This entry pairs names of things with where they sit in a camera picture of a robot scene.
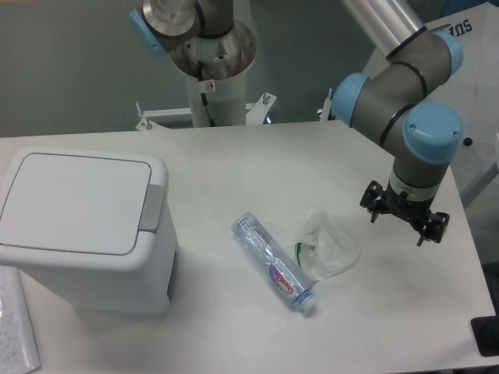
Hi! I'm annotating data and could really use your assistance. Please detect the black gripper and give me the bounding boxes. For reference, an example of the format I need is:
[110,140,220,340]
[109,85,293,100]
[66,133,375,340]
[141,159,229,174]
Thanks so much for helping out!
[360,180,450,246]

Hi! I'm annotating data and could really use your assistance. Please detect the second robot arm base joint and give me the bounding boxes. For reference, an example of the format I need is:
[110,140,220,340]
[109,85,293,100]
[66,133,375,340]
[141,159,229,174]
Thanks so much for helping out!
[129,0,235,58]

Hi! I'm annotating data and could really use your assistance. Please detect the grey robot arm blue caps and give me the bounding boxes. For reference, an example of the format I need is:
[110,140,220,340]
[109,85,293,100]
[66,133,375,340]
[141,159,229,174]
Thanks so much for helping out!
[331,1,464,242]

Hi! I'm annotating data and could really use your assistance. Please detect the white lidded trash can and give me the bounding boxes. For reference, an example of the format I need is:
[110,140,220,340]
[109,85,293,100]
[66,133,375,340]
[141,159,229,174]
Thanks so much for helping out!
[1,146,179,315]

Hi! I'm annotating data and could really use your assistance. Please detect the crumpled clear plastic bag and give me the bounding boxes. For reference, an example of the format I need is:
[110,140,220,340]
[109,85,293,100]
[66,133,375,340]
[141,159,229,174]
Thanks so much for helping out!
[295,210,361,283]

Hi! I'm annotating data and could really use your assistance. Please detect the clear plastic water bottle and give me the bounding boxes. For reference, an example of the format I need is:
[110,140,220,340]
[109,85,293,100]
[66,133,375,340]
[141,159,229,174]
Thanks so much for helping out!
[231,213,317,313]

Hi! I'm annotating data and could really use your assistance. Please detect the black device at table edge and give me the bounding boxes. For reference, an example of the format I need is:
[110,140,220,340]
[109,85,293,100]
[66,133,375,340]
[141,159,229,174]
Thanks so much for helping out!
[470,316,498,357]

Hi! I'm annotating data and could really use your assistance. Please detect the white handwritten paper notebook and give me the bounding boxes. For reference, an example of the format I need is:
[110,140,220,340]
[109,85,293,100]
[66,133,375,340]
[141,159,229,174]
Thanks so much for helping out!
[1,266,41,373]

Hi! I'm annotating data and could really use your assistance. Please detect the white metal frame bracket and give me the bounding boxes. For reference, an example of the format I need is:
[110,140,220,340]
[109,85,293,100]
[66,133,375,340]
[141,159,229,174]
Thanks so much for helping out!
[135,92,278,131]

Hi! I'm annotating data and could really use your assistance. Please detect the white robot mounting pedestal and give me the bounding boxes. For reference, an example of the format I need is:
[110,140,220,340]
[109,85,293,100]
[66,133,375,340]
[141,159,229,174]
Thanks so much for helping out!
[170,21,257,127]

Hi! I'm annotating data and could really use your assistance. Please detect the black cable on pedestal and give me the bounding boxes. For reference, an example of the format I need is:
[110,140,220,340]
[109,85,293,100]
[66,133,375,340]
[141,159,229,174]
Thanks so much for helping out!
[196,60,216,128]

